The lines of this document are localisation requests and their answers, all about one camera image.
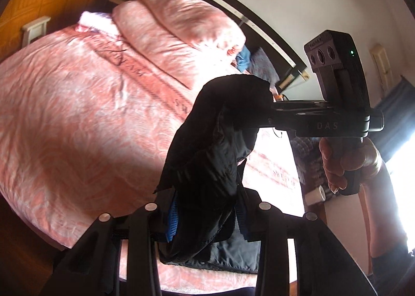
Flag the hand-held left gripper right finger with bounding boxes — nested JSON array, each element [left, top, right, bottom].
[[235, 186, 380, 296]]

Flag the thin black wire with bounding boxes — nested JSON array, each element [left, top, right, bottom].
[[97, 44, 125, 66]]

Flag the plaid cloth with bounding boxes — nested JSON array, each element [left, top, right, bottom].
[[292, 137, 325, 186]]

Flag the dark patterned curtain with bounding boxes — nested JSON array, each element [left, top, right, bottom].
[[374, 75, 415, 128]]

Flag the blue cloth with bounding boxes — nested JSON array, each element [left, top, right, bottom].
[[237, 46, 252, 72]]

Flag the white pink cloth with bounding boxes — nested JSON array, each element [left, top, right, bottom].
[[79, 11, 119, 35]]

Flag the person's right hand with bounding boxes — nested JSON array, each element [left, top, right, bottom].
[[319, 137, 384, 194]]

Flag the black quilted pants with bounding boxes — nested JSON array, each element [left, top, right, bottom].
[[153, 73, 305, 275]]

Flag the pink pillow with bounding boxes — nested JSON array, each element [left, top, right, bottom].
[[143, 0, 245, 56], [112, 2, 234, 87]]

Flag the beige wall socket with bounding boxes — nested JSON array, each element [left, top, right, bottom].
[[371, 43, 388, 84]]

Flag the window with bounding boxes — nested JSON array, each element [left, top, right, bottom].
[[386, 140, 415, 235]]

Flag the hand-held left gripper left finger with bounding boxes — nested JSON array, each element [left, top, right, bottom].
[[39, 187, 180, 296]]

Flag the white trash bin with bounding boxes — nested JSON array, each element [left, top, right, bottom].
[[306, 185, 326, 206]]

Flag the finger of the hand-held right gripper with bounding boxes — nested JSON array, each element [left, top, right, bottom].
[[259, 101, 294, 130]]

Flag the person's right forearm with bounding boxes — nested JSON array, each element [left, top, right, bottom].
[[358, 161, 415, 296]]

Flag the pink upper pillow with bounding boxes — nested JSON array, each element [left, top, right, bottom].
[[143, 0, 245, 56]]

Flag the bed with pink sheet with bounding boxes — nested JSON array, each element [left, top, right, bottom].
[[0, 22, 307, 293]]

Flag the small white step stool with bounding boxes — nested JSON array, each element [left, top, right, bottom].
[[21, 16, 52, 45]]

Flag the dark wooden headboard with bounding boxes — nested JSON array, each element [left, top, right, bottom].
[[164, 0, 308, 92]]

